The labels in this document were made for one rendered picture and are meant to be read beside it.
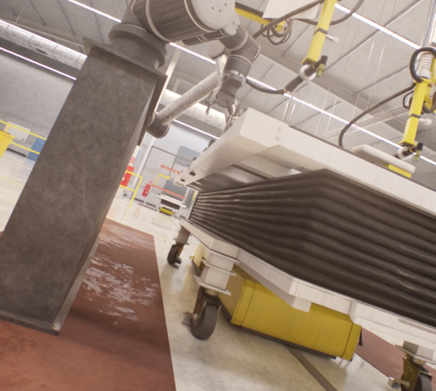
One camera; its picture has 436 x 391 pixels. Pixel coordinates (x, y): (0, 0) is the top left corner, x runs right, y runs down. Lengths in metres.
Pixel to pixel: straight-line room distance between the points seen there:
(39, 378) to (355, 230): 0.95
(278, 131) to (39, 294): 0.89
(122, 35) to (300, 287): 1.03
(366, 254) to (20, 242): 1.09
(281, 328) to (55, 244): 1.30
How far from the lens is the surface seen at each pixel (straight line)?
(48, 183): 1.09
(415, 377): 2.12
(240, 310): 1.83
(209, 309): 1.48
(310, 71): 1.77
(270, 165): 1.39
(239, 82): 1.26
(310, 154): 0.99
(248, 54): 1.35
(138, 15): 1.25
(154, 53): 1.24
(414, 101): 2.49
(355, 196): 1.11
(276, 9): 2.18
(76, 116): 1.11
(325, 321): 2.05
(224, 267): 1.50
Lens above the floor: 0.49
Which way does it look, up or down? 10 degrees up
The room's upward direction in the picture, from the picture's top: 21 degrees clockwise
